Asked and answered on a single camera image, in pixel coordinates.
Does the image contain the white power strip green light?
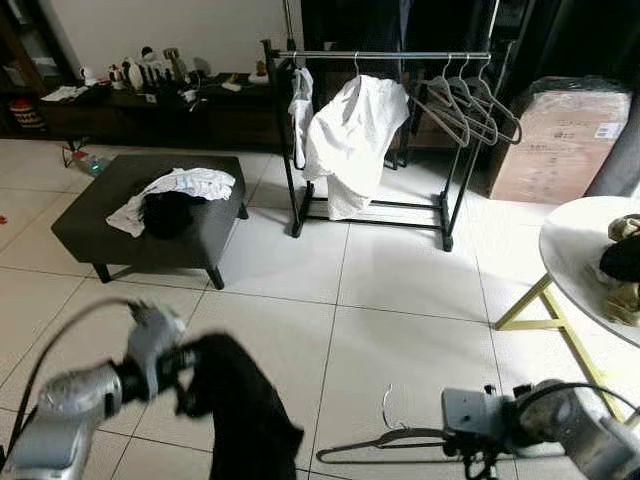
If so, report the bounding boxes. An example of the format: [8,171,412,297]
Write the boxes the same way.
[65,148,109,179]

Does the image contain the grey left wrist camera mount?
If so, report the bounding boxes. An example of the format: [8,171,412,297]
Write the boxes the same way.
[127,303,188,401]

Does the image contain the round white table gold legs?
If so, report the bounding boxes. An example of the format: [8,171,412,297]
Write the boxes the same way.
[495,197,640,421]

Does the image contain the plastic wrapped cardboard box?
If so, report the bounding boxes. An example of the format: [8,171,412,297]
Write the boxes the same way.
[488,78,633,206]

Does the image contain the dark wooden shelf unit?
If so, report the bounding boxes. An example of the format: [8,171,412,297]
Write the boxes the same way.
[0,0,51,136]

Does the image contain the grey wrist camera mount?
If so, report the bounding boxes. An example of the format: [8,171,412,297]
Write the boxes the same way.
[127,303,188,401]
[443,388,514,448]

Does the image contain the dark grey upholstered ottoman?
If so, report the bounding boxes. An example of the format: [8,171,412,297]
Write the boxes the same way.
[52,153,249,291]

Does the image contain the black crumpled cloth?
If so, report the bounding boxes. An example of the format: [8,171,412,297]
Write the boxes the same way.
[600,235,640,284]

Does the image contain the red basket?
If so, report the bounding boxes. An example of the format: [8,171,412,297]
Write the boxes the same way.
[8,97,46,131]

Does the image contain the white printed cloth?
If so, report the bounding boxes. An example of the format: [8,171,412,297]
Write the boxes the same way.
[107,167,237,238]

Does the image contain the dark grey curtain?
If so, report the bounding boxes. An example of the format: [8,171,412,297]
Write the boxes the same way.
[590,0,640,198]

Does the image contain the black knit garment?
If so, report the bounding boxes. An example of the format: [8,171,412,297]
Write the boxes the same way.
[178,333,305,480]

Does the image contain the black and chrome clothes rack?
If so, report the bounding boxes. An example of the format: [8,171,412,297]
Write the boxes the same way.
[262,0,501,253]

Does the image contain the white papers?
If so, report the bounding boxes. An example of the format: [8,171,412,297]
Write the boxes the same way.
[42,85,89,103]

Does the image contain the gold trophy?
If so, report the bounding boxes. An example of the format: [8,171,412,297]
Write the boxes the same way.
[165,47,189,81]

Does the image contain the small white hanging garment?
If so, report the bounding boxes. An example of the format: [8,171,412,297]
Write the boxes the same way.
[289,68,315,171]

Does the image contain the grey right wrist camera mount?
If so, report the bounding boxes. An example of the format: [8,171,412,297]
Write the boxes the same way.
[443,388,514,448]

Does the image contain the dark wooden low sideboard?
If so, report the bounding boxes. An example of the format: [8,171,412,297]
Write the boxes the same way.
[0,75,293,151]

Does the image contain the beige crumpled cloth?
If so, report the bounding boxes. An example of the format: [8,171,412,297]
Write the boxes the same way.
[603,280,640,328]
[610,213,640,243]

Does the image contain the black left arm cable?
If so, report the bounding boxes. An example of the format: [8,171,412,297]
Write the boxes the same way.
[20,295,146,471]

